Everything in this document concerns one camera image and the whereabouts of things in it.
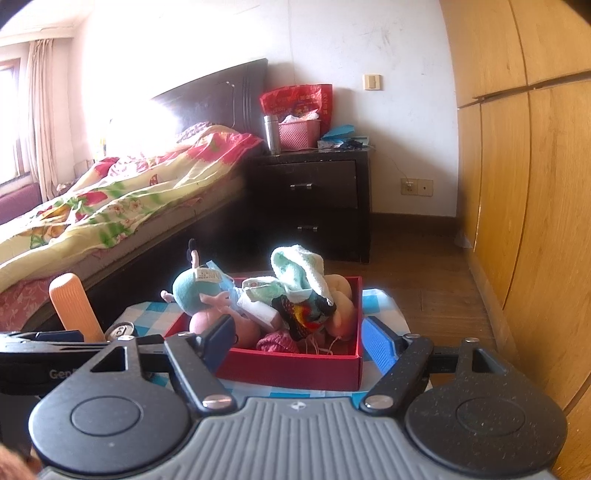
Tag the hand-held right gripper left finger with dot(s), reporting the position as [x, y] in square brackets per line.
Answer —
[221, 339]

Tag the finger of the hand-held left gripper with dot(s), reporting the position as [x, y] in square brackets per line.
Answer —
[55, 337]

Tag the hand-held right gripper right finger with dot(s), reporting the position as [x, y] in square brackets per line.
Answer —
[381, 344]

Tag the white rectangular box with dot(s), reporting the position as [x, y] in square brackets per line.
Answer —
[258, 311]

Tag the cream plush toy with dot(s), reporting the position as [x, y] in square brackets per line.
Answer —
[344, 314]

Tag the pink pig plush toy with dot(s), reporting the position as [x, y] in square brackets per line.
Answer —
[189, 286]

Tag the red cardboard box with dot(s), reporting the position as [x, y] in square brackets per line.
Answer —
[286, 371]

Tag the light green towel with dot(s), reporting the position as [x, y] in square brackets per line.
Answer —
[300, 267]

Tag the orange ribbed bottle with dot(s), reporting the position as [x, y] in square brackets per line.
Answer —
[76, 304]

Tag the blue checkered tablecloth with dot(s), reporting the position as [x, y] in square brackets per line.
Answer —
[378, 302]

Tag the dark green coffee can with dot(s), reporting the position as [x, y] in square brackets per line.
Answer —
[120, 331]

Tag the dark wooden bed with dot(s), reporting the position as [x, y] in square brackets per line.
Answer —
[152, 258]

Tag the maroon window seat cushion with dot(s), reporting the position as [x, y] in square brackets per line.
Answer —
[18, 203]

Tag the floral blanket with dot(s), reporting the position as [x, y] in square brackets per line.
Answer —
[115, 198]

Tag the dark wooden nightstand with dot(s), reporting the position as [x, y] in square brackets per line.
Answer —
[323, 184]

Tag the steel thermos flask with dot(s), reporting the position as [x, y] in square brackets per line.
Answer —
[272, 136]

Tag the blue packet pile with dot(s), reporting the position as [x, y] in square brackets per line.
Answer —
[339, 133]

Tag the pink plastic basket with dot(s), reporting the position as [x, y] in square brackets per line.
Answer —
[300, 136]

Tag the light wooden wardrobe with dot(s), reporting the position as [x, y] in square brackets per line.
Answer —
[531, 184]

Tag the beige curtain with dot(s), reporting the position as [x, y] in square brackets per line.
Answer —
[39, 115]

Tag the window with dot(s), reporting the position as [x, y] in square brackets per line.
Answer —
[9, 115]

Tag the dark wooden headboard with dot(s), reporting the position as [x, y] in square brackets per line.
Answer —
[221, 97]

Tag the red plastic bag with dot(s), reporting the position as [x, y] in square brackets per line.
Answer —
[295, 99]

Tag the beige wall socket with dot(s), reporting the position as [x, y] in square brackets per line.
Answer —
[417, 187]

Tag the beige wall switch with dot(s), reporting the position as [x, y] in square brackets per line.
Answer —
[371, 82]

